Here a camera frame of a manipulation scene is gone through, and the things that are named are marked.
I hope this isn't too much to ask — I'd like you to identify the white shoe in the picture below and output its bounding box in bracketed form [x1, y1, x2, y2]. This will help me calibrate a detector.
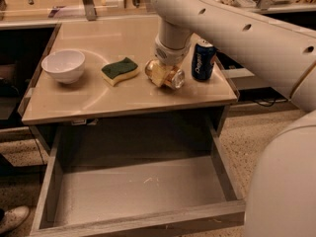
[0, 205, 30, 234]

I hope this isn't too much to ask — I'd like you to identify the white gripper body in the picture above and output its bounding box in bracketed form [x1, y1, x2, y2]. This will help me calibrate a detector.
[154, 20, 193, 66]

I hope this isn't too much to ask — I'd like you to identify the blue Pepsi can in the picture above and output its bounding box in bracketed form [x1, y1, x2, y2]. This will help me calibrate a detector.
[192, 39, 216, 81]

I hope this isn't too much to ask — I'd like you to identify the green yellow sponge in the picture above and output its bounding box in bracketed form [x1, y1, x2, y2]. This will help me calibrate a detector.
[101, 57, 139, 86]

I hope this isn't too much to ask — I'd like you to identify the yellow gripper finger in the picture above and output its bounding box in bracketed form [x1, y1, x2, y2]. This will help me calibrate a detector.
[148, 60, 173, 87]

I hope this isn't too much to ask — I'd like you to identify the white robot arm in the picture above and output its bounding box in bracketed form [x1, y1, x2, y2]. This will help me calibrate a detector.
[151, 0, 316, 237]

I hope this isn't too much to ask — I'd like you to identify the grey open drawer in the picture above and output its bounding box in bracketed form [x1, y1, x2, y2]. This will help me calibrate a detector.
[31, 114, 245, 237]

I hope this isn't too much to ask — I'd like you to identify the white bowl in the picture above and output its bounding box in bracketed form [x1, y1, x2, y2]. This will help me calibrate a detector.
[41, 49, 85, 84]

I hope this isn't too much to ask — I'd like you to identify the grey counter cabinet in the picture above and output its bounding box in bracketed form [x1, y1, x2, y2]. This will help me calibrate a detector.
[17, 14, 241, 156]

